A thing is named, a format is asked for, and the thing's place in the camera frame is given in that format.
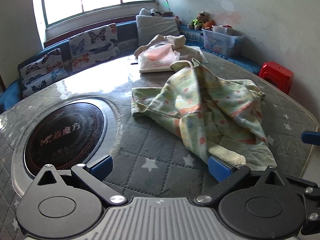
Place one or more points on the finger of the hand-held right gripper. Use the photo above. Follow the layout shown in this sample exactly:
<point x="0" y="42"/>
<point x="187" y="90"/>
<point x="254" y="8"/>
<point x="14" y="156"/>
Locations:
<point x="310" y="137"/>
<point x="311" y="191"/>

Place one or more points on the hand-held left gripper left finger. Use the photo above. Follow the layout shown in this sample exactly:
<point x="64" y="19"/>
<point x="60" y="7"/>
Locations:
<point x="101" y="167"/>

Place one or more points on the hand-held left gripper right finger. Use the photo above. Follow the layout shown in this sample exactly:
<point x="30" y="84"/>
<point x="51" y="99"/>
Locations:
<point x="220" y="170"/>

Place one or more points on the green patterned child's shirt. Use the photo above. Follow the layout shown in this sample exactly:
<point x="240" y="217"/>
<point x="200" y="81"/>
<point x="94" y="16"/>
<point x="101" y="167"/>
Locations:
<point x="200" y="105"/>

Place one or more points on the black round induction cooktop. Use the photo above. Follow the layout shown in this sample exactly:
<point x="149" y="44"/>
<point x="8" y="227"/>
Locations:
<point x="65" y="135"/>

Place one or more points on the grey quilted table cover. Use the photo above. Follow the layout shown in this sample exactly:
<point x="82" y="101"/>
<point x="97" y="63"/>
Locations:
<point x="150" y="142"/>

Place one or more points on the red plastic stool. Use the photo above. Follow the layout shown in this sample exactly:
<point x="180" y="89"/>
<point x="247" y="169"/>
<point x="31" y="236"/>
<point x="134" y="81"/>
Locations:
<point x="276" y="76"/>

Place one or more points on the large butterfly print cushion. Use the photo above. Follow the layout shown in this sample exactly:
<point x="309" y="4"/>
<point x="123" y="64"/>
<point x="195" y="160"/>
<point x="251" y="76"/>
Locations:
<point x="95" y="45"/>

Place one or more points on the pink wet wipes pack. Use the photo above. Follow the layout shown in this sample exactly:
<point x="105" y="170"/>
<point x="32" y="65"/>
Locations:
<point x="157" y="57"/>

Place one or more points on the beige cloth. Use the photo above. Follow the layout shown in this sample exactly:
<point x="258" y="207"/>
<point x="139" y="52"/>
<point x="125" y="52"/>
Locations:
<point x="185" y="47"/>

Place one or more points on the clear blue plastic storage box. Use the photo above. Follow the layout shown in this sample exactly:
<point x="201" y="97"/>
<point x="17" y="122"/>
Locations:
<point x="220" y="42"/>

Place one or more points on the blue sofa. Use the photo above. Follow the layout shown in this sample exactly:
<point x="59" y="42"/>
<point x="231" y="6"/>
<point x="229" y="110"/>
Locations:
<point x="126" y="30"/>

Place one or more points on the orange toy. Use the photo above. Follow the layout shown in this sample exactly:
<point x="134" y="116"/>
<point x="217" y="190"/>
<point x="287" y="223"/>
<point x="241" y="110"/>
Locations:
<point x="208" y="25"/>

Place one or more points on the grey pillow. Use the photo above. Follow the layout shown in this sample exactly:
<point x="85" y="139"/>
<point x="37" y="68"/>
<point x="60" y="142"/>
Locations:
<point x="157" y="28"/>

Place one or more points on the brown teddy bear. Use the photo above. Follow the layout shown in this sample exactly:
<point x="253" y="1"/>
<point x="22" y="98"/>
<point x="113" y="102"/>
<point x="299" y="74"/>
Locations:
<point x="198" y="21"/>

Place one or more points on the pink plush toy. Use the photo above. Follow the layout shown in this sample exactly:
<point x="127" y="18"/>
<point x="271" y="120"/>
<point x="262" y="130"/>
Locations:
<point x="178" y="20"/>

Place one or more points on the grey white plush toy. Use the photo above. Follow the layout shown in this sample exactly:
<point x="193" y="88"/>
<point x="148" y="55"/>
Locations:
<point x="151" y="12"/>

